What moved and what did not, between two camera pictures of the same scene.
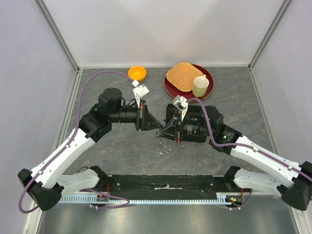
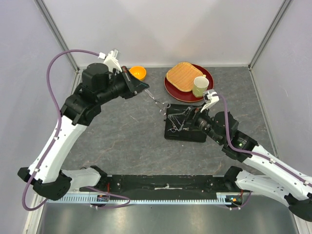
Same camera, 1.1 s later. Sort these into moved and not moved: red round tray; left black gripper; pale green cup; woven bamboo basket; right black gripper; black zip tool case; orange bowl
Moved: left black gripper; right black gripper
Not moved: black zip tool case; pale green cup; red round tray; orange bowl; woven bamboo basket
